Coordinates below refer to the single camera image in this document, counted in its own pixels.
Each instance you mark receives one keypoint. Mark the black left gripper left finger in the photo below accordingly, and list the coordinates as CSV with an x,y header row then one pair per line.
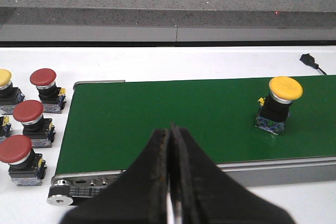
x,y
137,196

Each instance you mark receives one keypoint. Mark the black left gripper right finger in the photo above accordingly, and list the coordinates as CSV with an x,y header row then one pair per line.
x,y
202,193

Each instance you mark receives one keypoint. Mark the yellow mushroom push button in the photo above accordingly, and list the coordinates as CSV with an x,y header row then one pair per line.
x,y
10,96
274,108

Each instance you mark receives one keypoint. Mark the green conveyor belt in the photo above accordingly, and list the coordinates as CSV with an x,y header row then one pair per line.
x,y
109,124

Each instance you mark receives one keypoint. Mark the red mushroom push button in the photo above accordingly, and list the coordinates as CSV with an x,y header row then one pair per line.
x,y
26,168
51,96
39,129

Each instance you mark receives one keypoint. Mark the small black sensor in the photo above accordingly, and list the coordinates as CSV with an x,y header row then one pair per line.
x,y
309,60

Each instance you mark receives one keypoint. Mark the aluminium conveyor frame rail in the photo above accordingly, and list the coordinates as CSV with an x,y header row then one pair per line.
x,y
72,188

